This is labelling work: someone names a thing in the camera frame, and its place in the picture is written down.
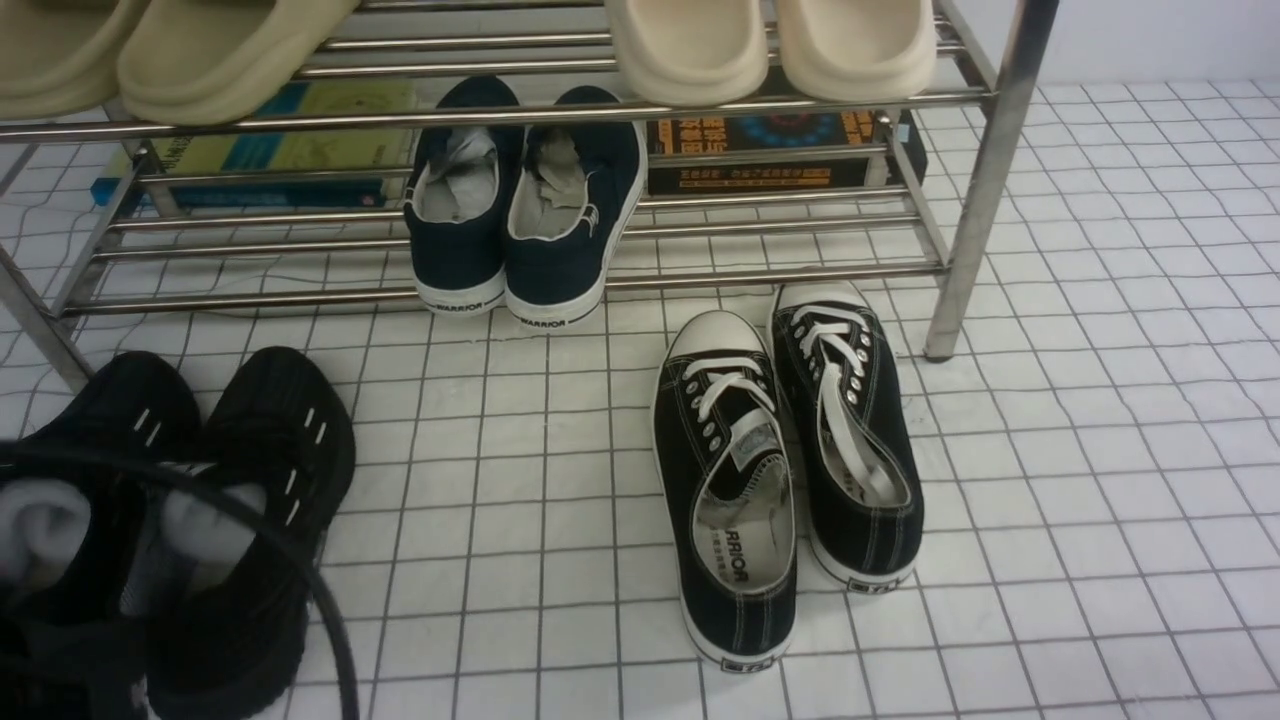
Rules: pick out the black canvas sneaker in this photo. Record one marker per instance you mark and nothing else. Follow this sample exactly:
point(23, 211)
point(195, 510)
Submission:
point(720, 455)
point(838, 377)

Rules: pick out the navy slip-on shoe left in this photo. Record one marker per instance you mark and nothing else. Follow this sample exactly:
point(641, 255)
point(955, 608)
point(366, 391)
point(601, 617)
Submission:
point(455, 209)

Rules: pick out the navy slip-on shoe right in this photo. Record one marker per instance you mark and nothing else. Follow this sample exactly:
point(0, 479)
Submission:
point(576, 192)

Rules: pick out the cream slipper far right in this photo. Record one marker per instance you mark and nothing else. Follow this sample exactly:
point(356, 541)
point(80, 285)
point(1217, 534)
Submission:
point(857, 51)

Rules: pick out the black canvas sneaker left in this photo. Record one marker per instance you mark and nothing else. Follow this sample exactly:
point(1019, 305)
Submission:
point(720, 455)

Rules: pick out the black knit shoe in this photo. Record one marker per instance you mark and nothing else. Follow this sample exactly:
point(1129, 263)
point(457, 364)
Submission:
point(83, 561)
point(280, 440)

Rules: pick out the green blue book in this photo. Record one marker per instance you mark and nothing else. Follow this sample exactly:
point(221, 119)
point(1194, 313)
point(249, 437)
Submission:
point(311, 169)

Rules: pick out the cream slipper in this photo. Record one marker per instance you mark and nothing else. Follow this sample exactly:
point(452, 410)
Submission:
point(690, 54)
point(857, 51)

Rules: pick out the beige slipper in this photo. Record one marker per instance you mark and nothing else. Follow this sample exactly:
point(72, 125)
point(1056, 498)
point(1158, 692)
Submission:
point(204, 63)
point(59, 57)

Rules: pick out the black orange book box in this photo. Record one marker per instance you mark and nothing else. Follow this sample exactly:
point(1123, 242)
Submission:
point(821, 151)

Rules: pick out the black canvas sneaker right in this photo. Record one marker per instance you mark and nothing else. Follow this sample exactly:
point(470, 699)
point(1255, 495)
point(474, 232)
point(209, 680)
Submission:
point(838, 377)

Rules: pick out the metal shoe rack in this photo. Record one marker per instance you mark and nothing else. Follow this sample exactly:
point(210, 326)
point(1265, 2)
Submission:
point(144, 203)

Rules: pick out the navy slip-on shoe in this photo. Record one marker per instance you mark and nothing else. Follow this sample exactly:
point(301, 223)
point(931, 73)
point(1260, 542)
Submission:
point(576, 192)
point(455, 209)

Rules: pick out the beige slipper far left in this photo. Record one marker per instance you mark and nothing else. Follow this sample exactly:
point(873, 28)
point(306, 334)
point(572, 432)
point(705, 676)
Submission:
point(59, 57)

